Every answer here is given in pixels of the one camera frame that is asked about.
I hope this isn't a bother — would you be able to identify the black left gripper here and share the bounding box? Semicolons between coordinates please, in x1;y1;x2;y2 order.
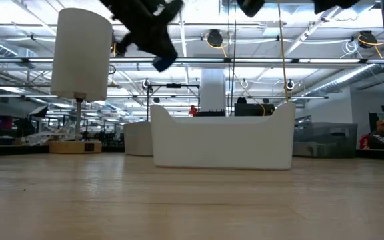
100;0;185;63

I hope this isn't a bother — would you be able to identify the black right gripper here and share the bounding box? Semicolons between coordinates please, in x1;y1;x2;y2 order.
236;0;267;19

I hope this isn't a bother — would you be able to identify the light grey plastic bin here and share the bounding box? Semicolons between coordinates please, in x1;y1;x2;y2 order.
123;121;155;157

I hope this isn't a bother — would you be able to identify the white shade wooden base lamp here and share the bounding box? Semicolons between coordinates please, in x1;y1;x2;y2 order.
48;7;113;155

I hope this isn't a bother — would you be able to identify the white building pillar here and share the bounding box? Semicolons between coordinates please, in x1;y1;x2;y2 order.
200;68;227;113

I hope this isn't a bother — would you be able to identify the black background monitor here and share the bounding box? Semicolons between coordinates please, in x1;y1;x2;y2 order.
234;103;275;117

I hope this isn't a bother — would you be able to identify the white plastic bin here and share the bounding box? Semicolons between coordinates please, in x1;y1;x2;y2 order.
150;101;296;171

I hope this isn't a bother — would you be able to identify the dark translucent plastic bin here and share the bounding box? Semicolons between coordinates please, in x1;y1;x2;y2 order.
292;121;359;159

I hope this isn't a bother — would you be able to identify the yellow hanging cable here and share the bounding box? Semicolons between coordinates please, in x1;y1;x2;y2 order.
276;0;290;103

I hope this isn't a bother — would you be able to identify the black background rig frame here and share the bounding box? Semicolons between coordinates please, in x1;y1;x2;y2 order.
147;83;201;117

